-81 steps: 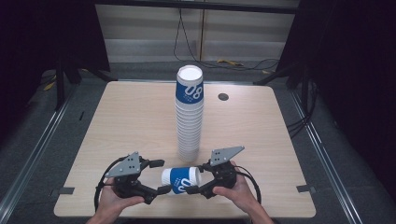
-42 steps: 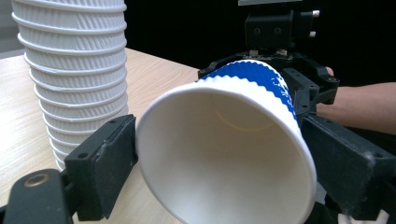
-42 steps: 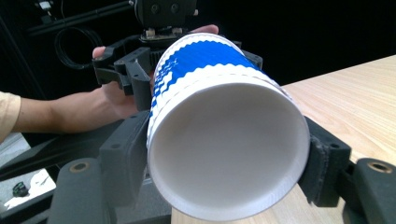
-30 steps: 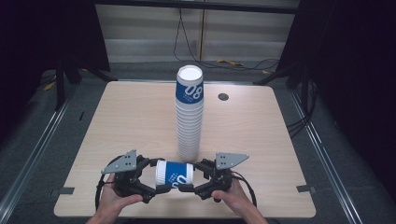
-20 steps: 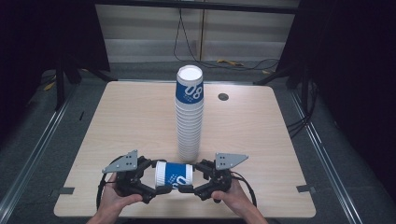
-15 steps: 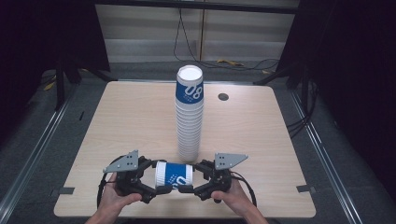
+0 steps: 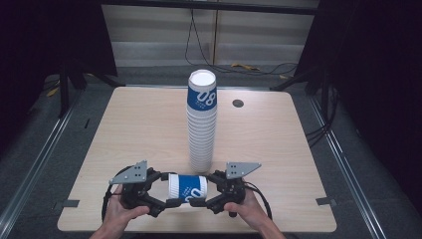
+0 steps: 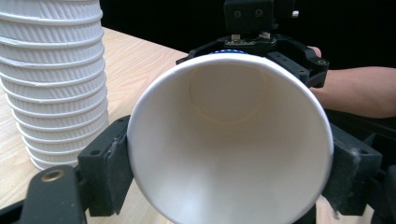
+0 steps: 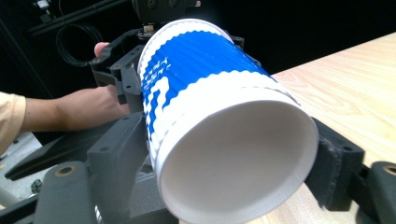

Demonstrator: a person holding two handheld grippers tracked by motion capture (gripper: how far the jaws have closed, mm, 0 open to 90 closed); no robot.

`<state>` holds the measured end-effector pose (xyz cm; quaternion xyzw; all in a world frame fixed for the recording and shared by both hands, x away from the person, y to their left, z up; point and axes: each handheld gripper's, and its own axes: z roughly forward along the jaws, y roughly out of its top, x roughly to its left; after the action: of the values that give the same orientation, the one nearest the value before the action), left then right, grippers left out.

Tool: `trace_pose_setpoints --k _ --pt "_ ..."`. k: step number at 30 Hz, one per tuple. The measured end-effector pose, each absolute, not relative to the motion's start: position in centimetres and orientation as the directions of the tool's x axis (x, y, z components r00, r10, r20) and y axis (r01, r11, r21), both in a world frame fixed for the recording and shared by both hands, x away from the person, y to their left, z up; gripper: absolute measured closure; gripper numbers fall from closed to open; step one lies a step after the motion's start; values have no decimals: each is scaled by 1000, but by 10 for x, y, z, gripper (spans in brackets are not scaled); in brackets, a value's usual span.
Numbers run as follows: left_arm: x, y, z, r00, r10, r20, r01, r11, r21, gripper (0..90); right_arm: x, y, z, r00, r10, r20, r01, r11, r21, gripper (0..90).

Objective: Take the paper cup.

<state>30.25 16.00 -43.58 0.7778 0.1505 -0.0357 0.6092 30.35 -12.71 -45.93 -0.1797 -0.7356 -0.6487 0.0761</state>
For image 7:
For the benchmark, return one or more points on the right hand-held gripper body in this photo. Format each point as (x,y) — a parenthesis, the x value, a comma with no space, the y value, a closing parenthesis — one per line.
(232,191)

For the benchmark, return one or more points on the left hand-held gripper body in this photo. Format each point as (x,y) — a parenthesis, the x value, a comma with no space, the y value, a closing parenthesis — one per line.
(132,192)

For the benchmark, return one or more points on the blue labelled paper cup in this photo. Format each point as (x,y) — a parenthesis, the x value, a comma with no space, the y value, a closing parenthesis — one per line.
(185,186)

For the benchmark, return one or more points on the stack of white paper cups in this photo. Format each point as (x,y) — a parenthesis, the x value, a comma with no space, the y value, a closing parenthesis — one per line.
(200,132)

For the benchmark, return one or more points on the person's left hand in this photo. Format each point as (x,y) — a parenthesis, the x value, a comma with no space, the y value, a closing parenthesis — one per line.
(116,212)

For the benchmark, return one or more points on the person's right hand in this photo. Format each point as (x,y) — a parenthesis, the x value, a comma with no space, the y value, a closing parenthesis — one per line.
(250,212)

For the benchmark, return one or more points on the grey tape strip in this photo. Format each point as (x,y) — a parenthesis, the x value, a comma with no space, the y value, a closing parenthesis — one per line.
(68,203)
(325,200)

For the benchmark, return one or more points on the dark round table grommet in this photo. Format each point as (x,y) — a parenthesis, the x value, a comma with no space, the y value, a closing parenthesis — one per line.
(238,103)

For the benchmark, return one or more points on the yellow floor tape scrap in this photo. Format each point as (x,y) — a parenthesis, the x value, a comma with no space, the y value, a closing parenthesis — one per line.
(245,66)
(53,92)

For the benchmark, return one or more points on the black metal stand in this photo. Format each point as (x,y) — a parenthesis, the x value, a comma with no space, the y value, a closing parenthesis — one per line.
(63,93)
(298,79)

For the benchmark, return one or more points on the black curtain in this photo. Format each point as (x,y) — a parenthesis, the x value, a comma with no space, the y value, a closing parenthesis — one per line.
(381,83)
(40,40)

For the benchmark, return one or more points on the metal floor rail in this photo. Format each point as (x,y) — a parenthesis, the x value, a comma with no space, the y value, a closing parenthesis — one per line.
(40,156)
(345,159)

